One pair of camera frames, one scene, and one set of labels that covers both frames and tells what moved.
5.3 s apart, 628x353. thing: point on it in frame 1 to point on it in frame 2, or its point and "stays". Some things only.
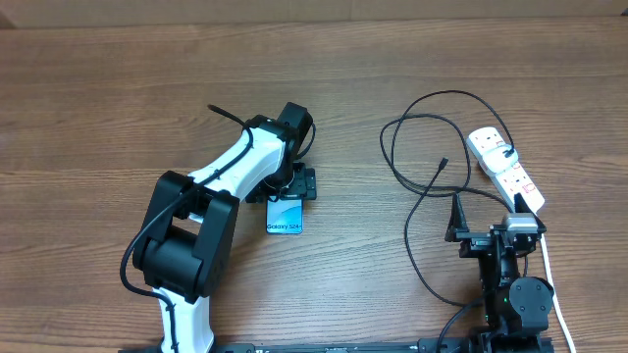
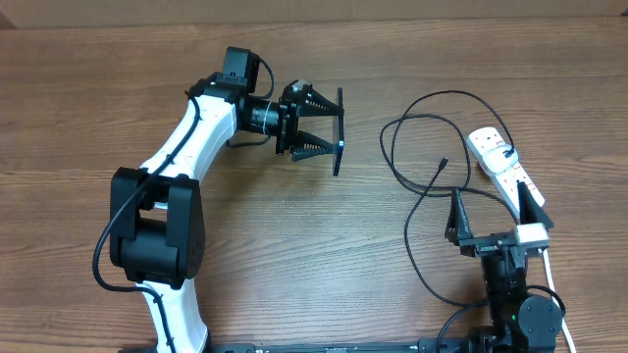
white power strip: [509, 180] stays
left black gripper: [304, 185] to [288, 121]
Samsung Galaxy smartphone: [285, 216] to [340, 132]
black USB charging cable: [442, 190] stays
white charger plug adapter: [496, 161] stays
